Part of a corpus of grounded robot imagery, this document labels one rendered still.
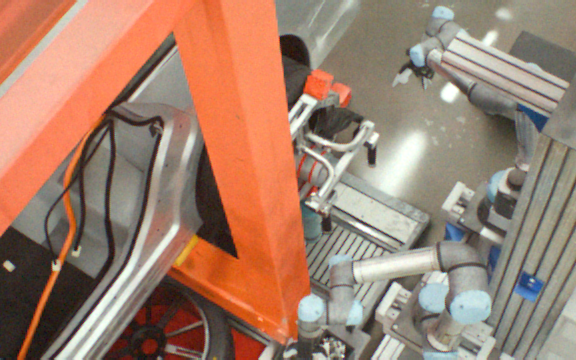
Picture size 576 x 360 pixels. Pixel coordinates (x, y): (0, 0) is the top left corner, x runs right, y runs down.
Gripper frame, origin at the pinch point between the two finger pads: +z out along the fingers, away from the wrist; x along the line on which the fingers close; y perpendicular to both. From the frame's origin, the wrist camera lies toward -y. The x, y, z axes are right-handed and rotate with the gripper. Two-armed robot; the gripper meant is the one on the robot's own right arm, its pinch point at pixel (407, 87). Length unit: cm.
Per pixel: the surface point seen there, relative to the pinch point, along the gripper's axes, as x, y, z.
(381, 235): 32, -14, 86
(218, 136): -116, 85, -27
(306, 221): -30, 12, 57
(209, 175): -72, 3, 43
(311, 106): -42.2, 5.3, 8.9
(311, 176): -35, 11, 36
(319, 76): -39.1, -1.5, -0.2
